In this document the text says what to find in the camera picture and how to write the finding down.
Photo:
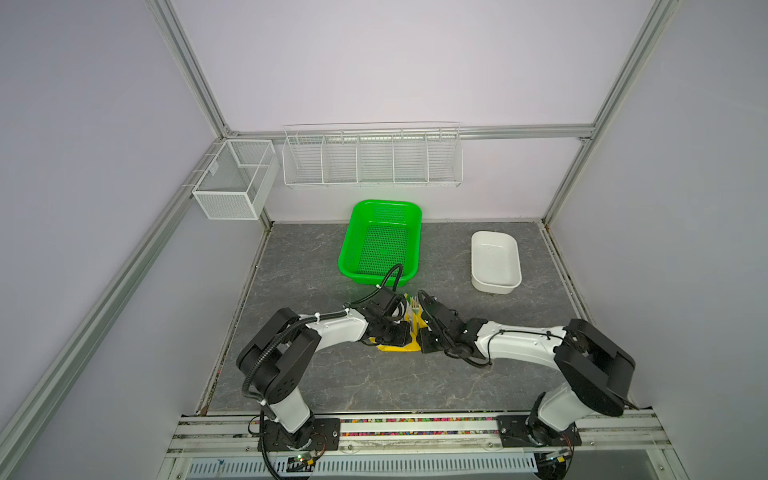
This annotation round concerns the green plastic basket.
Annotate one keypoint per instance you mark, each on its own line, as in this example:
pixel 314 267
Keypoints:
pixel 381 234

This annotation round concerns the silver fork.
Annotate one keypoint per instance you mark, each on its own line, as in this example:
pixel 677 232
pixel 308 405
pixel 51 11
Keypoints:
pixel 415 307

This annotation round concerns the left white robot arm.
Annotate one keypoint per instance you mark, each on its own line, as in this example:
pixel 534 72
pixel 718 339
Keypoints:
pixel 274 361

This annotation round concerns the white wire wall rack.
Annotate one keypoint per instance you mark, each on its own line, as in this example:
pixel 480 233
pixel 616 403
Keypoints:
pixel 377 154

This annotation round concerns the white plastic tray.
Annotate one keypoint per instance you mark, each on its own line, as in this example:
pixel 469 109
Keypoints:
pixel 495 263

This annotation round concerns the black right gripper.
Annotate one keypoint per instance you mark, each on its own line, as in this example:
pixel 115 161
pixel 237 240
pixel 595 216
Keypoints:
pixel 425 347

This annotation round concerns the yellow paper napkin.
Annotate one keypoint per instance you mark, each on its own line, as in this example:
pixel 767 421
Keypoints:
pixel 405 338

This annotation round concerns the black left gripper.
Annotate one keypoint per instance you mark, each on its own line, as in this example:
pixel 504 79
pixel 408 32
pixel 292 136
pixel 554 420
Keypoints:
pixel 403 338

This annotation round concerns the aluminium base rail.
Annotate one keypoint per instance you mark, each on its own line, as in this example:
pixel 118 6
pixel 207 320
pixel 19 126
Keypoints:
pixel 475 445

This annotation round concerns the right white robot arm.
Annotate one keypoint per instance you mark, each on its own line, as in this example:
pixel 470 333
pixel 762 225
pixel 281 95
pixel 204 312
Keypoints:
pixel 597 372

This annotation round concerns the white mesh wall box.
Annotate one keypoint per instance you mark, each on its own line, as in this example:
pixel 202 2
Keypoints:
pixel 237 181

